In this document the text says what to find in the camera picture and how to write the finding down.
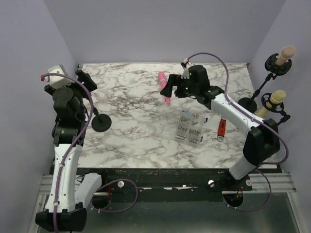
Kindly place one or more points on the black round-base microphone stand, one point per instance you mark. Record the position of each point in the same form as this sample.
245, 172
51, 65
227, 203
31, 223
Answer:
101, 122

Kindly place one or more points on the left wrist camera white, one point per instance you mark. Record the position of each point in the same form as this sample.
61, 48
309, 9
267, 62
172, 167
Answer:
56, 81

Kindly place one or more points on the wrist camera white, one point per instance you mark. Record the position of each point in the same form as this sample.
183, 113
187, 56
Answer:
56, 81
186, 64

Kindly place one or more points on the beige pink toy microphone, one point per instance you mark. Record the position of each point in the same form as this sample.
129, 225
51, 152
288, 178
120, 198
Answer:
285, 54

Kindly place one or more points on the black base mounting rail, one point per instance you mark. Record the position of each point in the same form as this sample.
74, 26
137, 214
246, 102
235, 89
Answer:
125, 185

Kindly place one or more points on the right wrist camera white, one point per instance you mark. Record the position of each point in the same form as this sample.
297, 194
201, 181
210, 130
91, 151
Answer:
186, 64

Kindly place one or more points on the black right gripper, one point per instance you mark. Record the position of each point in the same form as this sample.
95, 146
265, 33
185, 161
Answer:
174, 79

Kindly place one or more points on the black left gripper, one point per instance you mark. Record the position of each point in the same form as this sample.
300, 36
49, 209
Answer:
86, 77

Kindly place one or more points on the orange handled adjustable wrench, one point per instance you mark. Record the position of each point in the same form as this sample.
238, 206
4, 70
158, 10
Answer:
221, 129

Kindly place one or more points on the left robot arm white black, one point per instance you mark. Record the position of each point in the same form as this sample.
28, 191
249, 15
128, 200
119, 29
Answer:
65, 210

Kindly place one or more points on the clear plastic screw box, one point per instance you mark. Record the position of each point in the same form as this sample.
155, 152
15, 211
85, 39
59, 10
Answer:
189, 127

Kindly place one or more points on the yellow toy microphone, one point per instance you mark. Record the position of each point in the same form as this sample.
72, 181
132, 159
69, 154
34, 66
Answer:
278, 96

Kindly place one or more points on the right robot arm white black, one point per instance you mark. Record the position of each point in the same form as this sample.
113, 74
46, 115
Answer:
261, 140

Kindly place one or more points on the black tripod stand shock mount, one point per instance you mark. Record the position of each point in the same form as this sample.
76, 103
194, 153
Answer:
274, 107

